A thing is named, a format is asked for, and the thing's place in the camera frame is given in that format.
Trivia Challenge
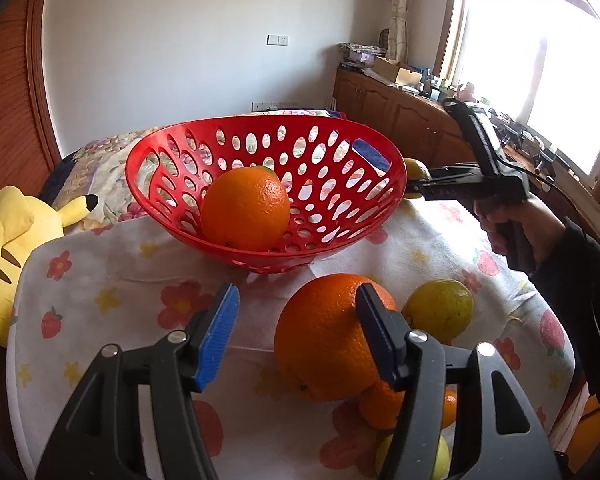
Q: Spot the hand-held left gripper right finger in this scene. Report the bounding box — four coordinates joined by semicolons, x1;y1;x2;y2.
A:
355;284;563;480

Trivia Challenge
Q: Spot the large orange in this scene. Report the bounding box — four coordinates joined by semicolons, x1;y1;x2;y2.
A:
274;273;406;403
200;166;292;251

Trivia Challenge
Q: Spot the red perforated plastic basket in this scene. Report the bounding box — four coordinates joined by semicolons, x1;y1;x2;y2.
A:
125;115;408;275

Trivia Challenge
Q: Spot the floral bed quilt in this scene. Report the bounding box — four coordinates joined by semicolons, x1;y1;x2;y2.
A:
40;107;406;233

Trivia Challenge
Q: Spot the person's right hand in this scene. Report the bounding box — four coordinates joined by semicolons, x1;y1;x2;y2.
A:
474;194;567;277

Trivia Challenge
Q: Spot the folded patterned cloth pile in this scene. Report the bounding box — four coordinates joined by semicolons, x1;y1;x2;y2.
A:
340;42;388;68

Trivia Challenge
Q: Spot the cardboard box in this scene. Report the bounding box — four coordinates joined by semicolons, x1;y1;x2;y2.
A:
375;56;423;86

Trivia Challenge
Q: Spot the yellow plush toy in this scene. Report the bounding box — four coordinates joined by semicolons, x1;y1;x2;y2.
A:
0;186;99;348

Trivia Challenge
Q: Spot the white floral tablecloth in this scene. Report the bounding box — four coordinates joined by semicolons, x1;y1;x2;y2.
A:
7;200;576;480

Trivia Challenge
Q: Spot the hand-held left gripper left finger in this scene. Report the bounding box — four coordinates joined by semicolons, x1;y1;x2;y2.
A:
35;282;241;480

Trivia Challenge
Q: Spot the yellow-green apple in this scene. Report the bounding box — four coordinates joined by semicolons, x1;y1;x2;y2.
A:
402;157;433;198
401;279;475;346
375;432;451;480

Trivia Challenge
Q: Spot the black cable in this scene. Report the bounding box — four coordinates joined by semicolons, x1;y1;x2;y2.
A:
527;172;583;226

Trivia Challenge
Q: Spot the wooden cabinet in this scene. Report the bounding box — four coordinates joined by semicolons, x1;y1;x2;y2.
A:
332;67;600;241

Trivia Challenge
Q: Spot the beige patterned curtain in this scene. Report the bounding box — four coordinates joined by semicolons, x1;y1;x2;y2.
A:
385;0;420;61

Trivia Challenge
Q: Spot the wooden framed window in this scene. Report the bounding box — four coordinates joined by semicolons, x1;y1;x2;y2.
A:
432;0;600;201

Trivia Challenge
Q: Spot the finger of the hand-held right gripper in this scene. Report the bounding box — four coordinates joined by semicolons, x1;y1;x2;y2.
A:
429;161;482;182
405;181;481;202

